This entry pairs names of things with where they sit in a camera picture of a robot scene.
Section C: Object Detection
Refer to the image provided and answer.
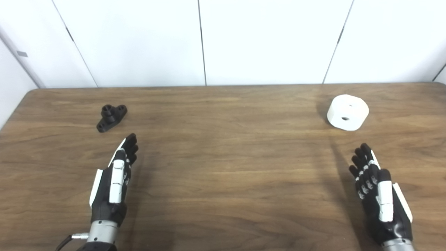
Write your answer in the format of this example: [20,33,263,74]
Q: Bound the round white piece with holes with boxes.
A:
[327,94,369,132]

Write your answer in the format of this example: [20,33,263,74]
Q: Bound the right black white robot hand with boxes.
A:
[349,143,414,246]

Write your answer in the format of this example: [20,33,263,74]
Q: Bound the black flanged holder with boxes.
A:
[97,104,128,133]

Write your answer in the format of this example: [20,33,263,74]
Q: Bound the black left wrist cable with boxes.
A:
[56,233,90,251]

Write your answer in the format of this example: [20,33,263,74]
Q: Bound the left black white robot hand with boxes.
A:
[89,133,139,227]

